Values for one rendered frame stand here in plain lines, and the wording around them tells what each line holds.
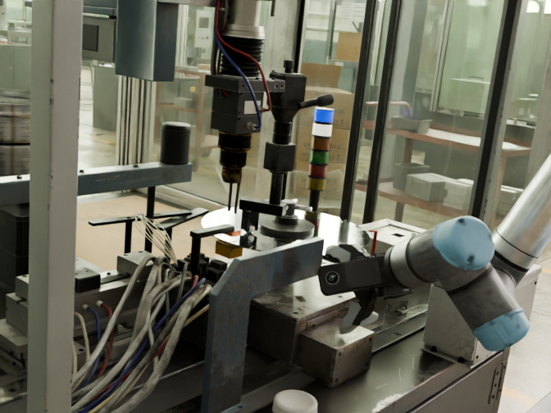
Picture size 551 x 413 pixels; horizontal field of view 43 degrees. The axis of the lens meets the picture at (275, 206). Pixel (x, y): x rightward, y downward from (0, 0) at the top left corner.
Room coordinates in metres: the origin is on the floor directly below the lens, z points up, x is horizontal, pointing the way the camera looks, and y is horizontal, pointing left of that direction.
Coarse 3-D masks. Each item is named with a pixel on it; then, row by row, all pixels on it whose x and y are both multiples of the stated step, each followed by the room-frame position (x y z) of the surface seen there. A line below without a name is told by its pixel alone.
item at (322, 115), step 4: (316, 108) 1.62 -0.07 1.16; (320, 108) 1.62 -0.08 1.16; (324, 108) 1.63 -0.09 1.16; (328, 108) 1.64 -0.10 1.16; (316, 112) 1.61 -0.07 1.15; (320, 112) 1.61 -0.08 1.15; (324, 112) 1.61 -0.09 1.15; (328, 112) 1.61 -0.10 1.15; (332, 112) 1.62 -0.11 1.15; (316, 116) 1.61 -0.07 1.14; (320, 116) 1.61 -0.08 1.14; (324, 116) 1.61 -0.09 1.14; (328, 116) 1.61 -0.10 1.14; (332, 116) 1.62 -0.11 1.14; (316, 120) 1.61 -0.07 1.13; (320, 120) 1.61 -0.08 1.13; (324, 120) 1.61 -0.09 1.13; (328, 120) 1.61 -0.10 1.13; (332, 120) 1.62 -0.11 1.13
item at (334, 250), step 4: (336, 244) 1.17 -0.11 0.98; (328, 248) 1.19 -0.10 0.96; (332, 248) 1.17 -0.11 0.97; (336, 248) 1.16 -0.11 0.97; (340, 248) 1.15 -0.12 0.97; (328, 252) 1.18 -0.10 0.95; (332, 252) 1.17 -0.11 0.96; (336, 252) 1.16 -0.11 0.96; (340, 252) 1.15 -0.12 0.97; (344, 252) 1.14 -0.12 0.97; (348, 252) 1.13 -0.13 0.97; (336, 256) 1.16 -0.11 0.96; (340, 256) 1.15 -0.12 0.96; (344, 256) 1.14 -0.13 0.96; (348, 256) 1.13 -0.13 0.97; (340, 260) 1.15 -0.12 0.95; (344, 260) 1.14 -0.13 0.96; (348, 260) 1.13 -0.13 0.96
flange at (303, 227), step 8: (272, 216) 1.37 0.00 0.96; (296, 216) 1.33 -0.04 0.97; (264, 224) 1.31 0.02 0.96; (272, 224) 1.31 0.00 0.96; (280, 224) 1.31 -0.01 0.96; (288, 224) 1.31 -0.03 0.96; (296, 224) 1.32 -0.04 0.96; (304, 224) 1.33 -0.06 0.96; (312, 224) 1.35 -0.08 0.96; (272, 232) 1.28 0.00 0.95; (280, 232) 1.28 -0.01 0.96; (288, 232) 1.28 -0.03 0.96; (296, 232) 1.28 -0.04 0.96; (304, 232) 1.29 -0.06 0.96; (312, 232) 1.31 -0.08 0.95
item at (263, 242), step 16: (208, 224) 1.30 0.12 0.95; (240, 224) 1.33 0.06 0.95; (320, 224) 1.39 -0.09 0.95; (336, 224) 1.40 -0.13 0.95; (352, 224) 1.41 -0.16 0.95; (224, 240) 1.21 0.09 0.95; (240, 240) 1.22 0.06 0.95; (256, 240) 1.23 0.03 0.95; (272, 240) 1.24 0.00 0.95; (288, 240) 1.25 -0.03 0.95; (336, 240) 1.28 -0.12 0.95; (352, 240) 1.29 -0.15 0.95; (368, 240) 1.30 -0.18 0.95
